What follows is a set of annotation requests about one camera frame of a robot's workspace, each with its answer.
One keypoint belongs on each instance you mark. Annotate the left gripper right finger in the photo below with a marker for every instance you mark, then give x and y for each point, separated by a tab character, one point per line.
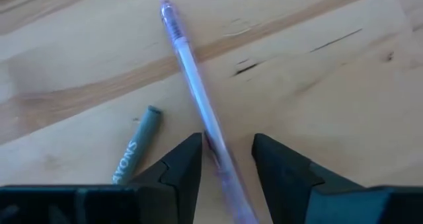
314	204

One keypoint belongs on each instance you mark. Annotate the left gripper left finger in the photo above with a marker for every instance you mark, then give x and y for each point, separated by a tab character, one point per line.
158	204

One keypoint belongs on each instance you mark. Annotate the purple pen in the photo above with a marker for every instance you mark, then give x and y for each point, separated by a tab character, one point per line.
195	85

